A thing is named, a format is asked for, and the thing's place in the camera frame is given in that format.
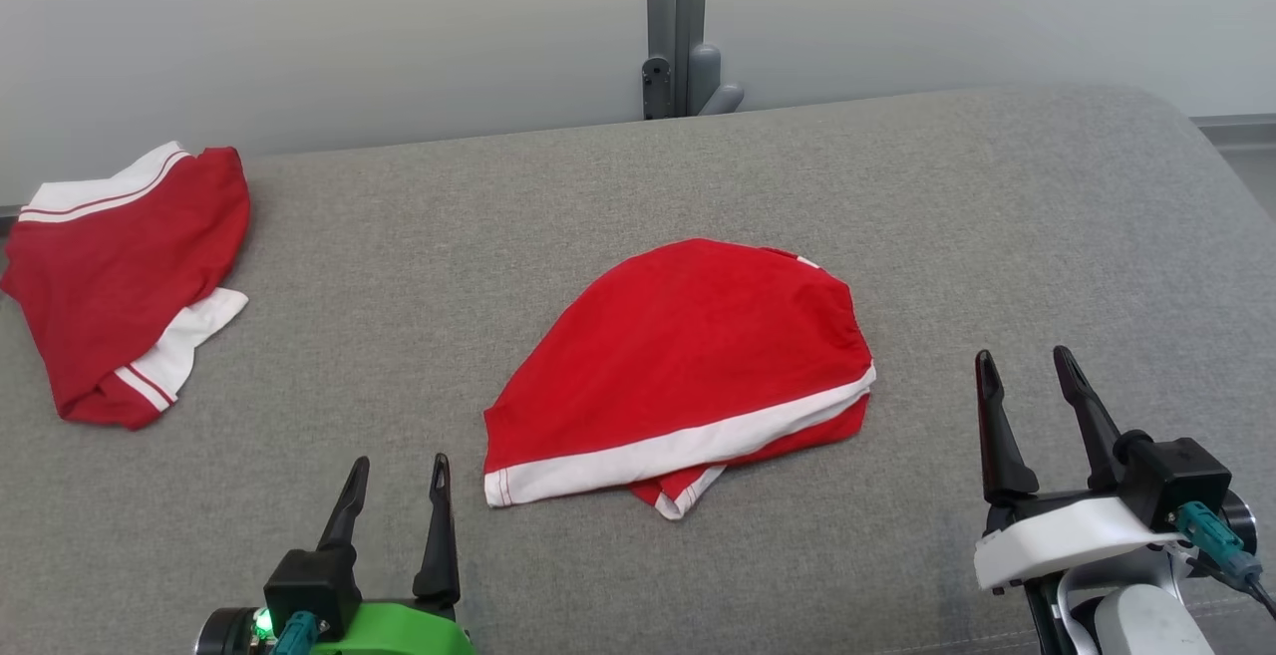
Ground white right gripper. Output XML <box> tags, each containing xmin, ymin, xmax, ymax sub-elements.
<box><xmin>974</xmin><ymin>345</ymin><xmax>1182</xmax><ymax>596</ymax></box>

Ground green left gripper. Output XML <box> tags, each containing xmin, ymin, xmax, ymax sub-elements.
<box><xmin>314</xmin><ymin>453</ymin><xmax>478</xmax><ymax>655</ymax></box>

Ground red shorts with white trim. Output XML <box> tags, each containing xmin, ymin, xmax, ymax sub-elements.
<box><xmin>482</xmin><ymin>237</ymin><xmax>878</xmax><ymax>521</ymax></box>

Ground red jersey with white sleeves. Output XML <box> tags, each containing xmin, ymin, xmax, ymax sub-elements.
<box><xmin>0</xmin><ymin>141</ymin><xmax>252</xmax><ymax>431</ymax></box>

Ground left black cable teal plug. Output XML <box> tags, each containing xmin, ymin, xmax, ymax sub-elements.
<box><xmin>271</xmin><ymin>611</ymin><xmax>320</xmax><ymax>655</ymax></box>

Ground black cable teal plug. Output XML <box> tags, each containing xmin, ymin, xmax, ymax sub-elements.
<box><xmin>1176</xmin><ymin>500</ymin><xmax>1276</xmax><ymax>618</ymax></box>
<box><xmin>271</xmin><ymin>611</ymin><xmax>320</xmax><ymax>655</ymax></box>

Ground right black cable teal plug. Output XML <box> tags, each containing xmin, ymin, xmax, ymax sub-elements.
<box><xmin>1176</xmin><ymin>500</ymin><xmax>1276</xmax><ymax>618</ymax></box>

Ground grey cylindrical post foot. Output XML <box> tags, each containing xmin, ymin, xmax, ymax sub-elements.
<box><xmin>688</xmin><ymin>43</ymin><xmax>746</xmax><ymax>117</ymax></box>

